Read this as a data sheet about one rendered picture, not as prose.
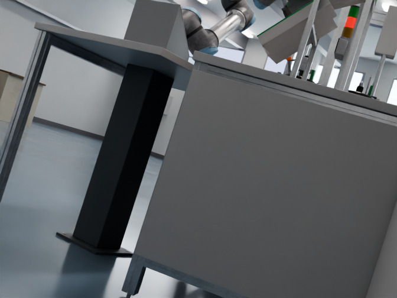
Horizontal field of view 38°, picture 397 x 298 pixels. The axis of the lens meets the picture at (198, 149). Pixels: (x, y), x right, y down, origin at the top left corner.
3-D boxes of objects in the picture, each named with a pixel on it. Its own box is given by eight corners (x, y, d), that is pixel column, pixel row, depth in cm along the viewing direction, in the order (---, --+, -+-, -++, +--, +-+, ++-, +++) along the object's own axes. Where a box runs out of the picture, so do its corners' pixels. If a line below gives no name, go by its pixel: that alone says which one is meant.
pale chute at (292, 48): (267, 55, 223) (262, 46, 224) (276, 64, 235) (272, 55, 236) (331, 16, 214) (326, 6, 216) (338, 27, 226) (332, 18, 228)
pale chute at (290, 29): (262, 45, 208) (256, 35, 210) (272, 55, 220) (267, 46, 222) (330, 3, 200) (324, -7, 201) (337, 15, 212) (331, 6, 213)
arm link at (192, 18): (161, 22, 270) (179, 10, 278) (178, 45, 272) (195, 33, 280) (175, 10, 260) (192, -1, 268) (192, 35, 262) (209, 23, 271)
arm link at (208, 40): (176, 42, 271) (231, 5, 309) (195, 68, 273) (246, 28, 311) (192, 31, 262) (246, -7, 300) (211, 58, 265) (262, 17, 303)
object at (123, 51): (33, 28, 239) (35, 21, 239) (159, 84, 314) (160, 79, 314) (160, 55, 200) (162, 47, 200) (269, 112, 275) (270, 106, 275)
